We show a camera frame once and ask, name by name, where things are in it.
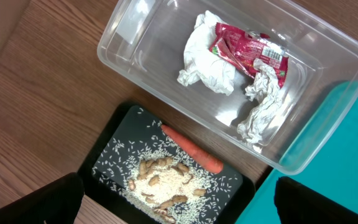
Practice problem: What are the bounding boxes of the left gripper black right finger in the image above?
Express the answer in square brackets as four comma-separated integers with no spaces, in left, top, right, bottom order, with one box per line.
[274,177,358,224]

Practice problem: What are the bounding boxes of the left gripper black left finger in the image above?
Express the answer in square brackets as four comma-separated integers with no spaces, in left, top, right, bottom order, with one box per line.
[0,172,84,224]

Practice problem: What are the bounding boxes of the orange carrot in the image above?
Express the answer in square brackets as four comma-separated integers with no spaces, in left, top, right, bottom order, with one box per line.
[161,124,224,174]

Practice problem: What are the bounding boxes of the red snack wrapper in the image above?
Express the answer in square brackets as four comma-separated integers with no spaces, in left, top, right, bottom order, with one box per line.
[209,22,288,87]

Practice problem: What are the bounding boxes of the white napkin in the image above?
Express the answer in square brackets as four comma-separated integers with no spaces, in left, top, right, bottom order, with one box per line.
[177,11,236,96]

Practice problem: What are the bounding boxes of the black waste tray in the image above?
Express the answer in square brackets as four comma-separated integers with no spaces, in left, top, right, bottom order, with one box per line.
[78,103,255,223]

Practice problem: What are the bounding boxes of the clear plastic waste bin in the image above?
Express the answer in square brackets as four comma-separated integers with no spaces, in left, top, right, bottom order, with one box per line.
[97,1,358,175]

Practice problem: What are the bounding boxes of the teal plastic tray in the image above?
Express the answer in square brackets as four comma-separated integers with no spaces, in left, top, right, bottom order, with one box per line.
[235,83,358,224]

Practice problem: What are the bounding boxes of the rice and peanut leftovers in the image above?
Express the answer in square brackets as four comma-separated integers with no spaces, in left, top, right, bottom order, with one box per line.
[91,107,239,224]

